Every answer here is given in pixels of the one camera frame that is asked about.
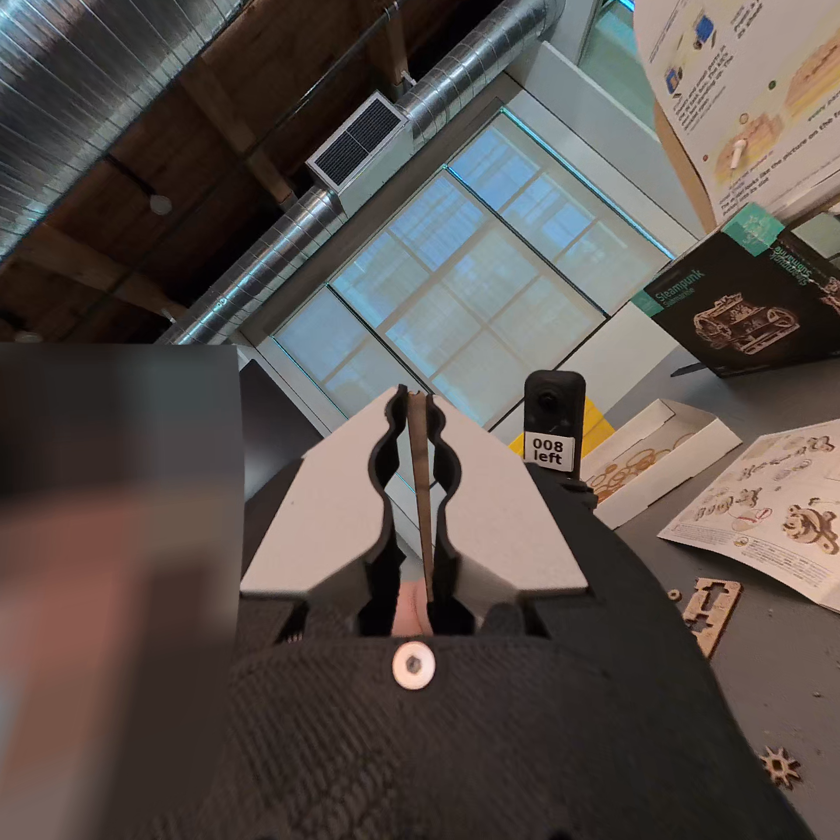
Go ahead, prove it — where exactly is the thin wooden model sheet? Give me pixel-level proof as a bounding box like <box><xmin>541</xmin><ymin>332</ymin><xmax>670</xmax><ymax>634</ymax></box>
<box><xmin>407</xmin><ymin>390</ymin><xmax>435</xmax><ymax>605</ymax></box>

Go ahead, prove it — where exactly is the wooden frame offcut part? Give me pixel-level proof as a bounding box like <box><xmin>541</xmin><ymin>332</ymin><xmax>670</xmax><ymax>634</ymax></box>
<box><xmin>682</xmin><ymin>577</ymin><xmax>744</xmax><ymax>658</ymax></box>

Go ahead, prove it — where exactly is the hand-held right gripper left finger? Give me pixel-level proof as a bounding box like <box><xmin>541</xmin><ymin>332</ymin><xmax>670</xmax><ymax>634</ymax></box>
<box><xmin>239</xmin><ymin>385</ymin><xmax>409</xmax><ymax>621</ymax></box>

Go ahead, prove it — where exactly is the open instruction booklet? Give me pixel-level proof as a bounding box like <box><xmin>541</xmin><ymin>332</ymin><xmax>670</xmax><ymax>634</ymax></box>
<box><xmin>658</xmin><ymin>419</ymin><xmax>840</xmax><ymax>614</ymax></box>

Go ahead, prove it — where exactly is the large printed instruction poster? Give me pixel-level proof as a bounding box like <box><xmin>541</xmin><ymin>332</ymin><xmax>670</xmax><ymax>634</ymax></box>
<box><xmin>633</xmin><ymin>0</ymin><xmax>840</xmax><ymax>231</ymax></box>

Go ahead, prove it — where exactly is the large silver ventilation duct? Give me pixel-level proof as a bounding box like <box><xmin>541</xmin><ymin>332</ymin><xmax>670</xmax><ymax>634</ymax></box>
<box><xmin>0</xmin><ymin>0</ymin><xmax>244</xmax><ymax>263</ymax></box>

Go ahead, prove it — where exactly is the white air vent grille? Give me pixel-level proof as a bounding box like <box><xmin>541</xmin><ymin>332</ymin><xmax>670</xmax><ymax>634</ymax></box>
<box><xmin>305</xmin><ymin>92</ymin><xmax>414</xmax><ymax>214</ymax></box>

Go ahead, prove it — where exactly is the pile of rubber bands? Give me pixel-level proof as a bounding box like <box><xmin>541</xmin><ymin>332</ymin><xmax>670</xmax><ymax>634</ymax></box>
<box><xmin>587</xmin><ymin>433</ymin><xmax>697</xmax><ymax>496</ymax></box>

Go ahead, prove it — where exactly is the yellow ribbed plastic block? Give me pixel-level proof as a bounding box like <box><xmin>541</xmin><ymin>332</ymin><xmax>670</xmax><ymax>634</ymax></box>
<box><xmin>508</xmin><ymin>397</ymin><xmax>616</xmax><ymax>460</ymax></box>

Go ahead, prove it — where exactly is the small wooden gear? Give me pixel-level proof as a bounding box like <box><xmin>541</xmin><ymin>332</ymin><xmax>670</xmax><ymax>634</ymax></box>
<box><xmin>760</xmin><ymin>747</ymin><xmax>803</xmax><ymax>788</ymax></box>

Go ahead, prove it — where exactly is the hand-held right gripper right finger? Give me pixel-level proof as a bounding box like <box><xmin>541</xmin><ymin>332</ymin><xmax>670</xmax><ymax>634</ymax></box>
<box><xmin>427</xmin><ymin>392</ymin><xmax>589</xmax><ymax>621</ymax></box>

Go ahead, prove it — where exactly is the black model kit box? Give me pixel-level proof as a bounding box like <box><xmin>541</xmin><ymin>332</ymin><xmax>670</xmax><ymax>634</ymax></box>
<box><xmin>631</xmin><ymin>203</ymin><xmax>840</xmax><ymax>378</ymax></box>

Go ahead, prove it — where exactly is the white cardboard tray box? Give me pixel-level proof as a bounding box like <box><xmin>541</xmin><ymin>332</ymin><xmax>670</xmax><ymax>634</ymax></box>
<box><xmin>581</xmin><ymin>399</ymin><xmax>744</xmax><ymax>531</ymax></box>

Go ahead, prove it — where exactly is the narrow silver ventilation duct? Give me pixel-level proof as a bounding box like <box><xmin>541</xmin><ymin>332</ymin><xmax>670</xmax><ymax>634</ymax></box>
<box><xmin>154</xmin><ymin>0</ymin><xmax>568</xmax><ymax>345</ymax></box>

